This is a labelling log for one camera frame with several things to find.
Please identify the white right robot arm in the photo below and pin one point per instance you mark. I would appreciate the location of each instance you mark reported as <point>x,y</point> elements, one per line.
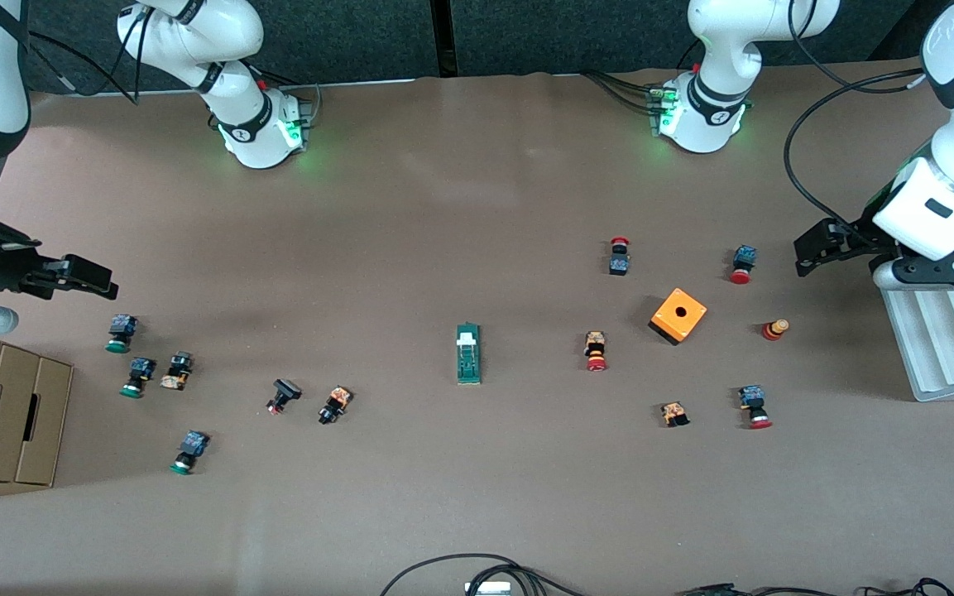
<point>228,33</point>

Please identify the black square pushbutton red base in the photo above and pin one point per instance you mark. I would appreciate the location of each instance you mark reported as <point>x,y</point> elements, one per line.
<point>284,396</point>

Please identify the white plug adapter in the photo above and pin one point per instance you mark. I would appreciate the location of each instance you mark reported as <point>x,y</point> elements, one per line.
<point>489,589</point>

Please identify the orange black contact block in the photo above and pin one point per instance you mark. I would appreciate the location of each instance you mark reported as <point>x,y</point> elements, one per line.
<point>675,413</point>

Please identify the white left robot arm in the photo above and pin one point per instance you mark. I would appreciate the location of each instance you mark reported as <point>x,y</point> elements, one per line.
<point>725,25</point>

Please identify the red pushbutton blue block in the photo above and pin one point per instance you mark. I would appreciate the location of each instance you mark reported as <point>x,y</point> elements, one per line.
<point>754,406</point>
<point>743,264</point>

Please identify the red pushbutton orange block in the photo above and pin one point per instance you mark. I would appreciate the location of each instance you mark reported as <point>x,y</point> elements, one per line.
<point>596,350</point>

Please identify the white ridged plastic tray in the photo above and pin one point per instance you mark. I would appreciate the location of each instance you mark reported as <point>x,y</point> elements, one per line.
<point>948,348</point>

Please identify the green pushbutton blue block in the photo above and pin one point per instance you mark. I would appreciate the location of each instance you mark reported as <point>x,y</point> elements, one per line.
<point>138,377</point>
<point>189,452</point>
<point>121,333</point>

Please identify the orange button enclosure box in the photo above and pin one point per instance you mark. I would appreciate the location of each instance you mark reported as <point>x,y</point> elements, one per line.
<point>678,315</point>

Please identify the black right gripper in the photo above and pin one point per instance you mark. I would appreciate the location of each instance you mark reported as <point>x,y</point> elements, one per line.
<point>7,269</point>

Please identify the green load switch white lever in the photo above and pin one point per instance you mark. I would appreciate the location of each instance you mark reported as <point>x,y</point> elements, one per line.
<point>468,356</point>

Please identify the black pushbutton orange block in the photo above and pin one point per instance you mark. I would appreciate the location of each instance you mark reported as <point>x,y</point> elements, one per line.
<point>334,405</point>
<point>178,370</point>

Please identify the red yellow mushroom button head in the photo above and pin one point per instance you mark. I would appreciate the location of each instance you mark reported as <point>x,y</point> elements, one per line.
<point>774,329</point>

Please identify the black vertical divider strip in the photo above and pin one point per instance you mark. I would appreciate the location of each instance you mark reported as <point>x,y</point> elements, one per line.
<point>443,37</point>

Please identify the brown cardboard box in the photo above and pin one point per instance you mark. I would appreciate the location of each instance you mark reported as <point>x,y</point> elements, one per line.
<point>5,414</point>

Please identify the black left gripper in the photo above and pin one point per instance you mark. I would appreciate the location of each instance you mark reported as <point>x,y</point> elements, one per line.
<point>850,234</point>

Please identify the red pushbutton black block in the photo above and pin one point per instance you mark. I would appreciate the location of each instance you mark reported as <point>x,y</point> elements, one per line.
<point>619,258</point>

